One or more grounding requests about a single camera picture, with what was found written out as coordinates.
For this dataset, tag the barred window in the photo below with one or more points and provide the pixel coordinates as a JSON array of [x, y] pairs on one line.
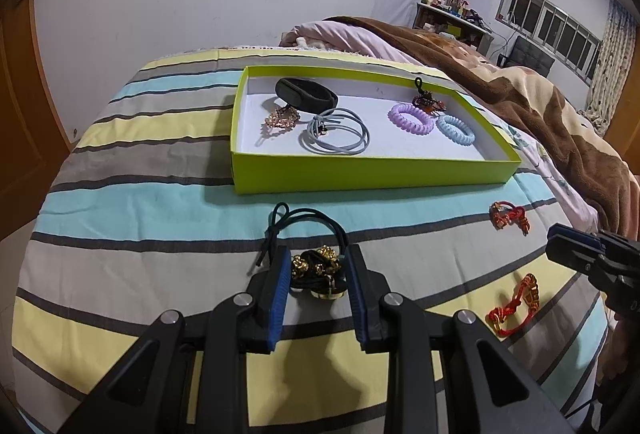
[[550, 23]]

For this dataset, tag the brown fleece blanket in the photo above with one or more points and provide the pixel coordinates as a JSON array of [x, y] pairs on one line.
[[550, 123]]

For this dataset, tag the black wristband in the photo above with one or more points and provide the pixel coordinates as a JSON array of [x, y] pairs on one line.
[[305, 93]]

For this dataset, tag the wooden door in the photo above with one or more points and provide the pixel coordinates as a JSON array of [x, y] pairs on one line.
[[25, 113]]

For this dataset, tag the pink quilt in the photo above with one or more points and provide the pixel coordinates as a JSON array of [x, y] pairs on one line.
[[340, 36]]

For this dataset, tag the cluttered shelf desk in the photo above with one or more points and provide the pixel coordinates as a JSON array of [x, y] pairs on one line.
[[450, 31]]

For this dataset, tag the striped bed sheet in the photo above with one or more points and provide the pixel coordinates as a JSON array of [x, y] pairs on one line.
[[150, 214]]

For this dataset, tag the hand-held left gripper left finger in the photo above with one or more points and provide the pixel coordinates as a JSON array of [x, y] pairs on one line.
[[277, 299]]

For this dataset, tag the green shallow box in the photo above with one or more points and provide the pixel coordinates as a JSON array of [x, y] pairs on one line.
[[350, 174]]

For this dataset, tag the white floral duvet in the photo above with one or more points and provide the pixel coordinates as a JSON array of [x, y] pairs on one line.
[[550, 184]]

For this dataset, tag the black chair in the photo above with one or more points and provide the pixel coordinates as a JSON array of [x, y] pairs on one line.
[[530, 56]]

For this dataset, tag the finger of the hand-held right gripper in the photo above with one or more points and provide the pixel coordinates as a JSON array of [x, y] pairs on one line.
[[572, 256], [575, 236]]

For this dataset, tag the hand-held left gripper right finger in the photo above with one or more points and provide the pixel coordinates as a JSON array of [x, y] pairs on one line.
[[360, 299]]

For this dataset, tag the patterned curtain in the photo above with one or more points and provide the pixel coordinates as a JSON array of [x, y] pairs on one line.
[[610, 63]]

